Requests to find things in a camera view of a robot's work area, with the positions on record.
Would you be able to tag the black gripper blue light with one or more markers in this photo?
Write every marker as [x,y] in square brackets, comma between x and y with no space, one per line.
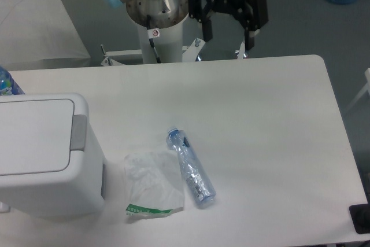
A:
[253,15]

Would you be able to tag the white trash can grey button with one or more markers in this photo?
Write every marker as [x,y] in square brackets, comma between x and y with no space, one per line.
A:
[51,161]

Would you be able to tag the metal clamp screw right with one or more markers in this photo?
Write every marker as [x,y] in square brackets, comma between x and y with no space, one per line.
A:
[241,53]

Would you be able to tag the crushed clear plastic bottle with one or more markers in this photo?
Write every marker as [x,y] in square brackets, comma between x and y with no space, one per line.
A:
[191,169]

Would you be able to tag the clear plastic bag green stripe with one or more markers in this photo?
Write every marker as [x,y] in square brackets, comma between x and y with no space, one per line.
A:
[153,184]

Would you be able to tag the white cloth with lettering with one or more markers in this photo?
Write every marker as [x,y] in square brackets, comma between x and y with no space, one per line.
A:
[38,33]

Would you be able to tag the blue labelled bottle left edge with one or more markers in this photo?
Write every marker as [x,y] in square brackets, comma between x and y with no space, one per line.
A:
[8,84]

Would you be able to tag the black object table corner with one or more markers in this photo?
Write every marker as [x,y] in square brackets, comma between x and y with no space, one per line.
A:
[360,217]

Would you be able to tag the white bracket with bolt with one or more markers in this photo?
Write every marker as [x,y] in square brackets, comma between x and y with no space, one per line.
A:
[192,52]

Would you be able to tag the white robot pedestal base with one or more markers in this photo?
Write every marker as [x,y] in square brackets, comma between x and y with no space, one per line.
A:
[157,45]

